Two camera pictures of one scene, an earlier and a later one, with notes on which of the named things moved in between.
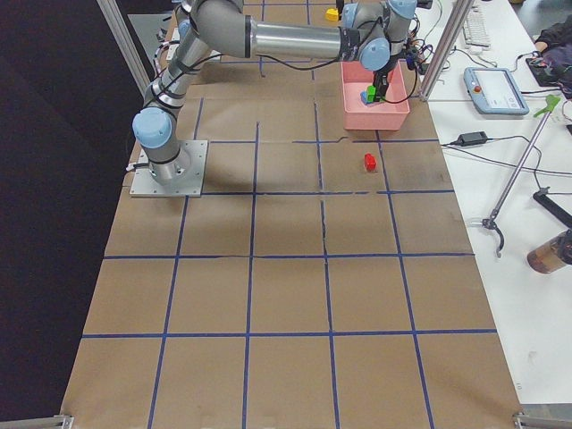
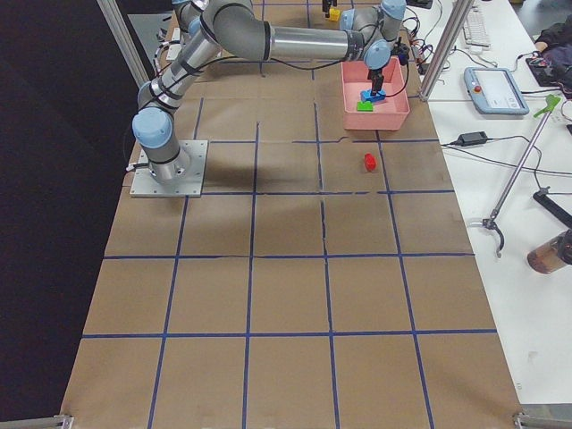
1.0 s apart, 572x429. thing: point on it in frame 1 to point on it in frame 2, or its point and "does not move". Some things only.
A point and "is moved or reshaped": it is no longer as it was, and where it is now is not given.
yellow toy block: x=332 y=14 does not move
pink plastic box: x=388 y=115 does not move
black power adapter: x=472 y=138 does not move
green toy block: x=371 y=93 is moved or reshaped
